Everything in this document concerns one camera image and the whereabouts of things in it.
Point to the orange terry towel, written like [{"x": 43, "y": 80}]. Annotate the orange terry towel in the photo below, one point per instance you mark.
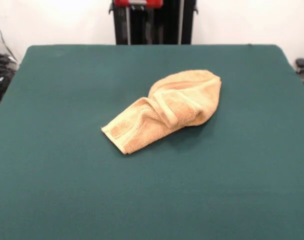
[{"x": 181, "y": 105}]

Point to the dark green table cloth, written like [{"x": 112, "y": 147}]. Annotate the dark green table cloth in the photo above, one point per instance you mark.
[{"x": 67, "y": 125}]

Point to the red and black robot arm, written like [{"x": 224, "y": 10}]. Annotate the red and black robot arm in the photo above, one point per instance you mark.
[{"x": 154, "y": 2}]

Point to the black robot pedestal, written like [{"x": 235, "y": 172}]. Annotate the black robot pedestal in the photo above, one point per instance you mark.
[{"x": 166, "y": 25}]

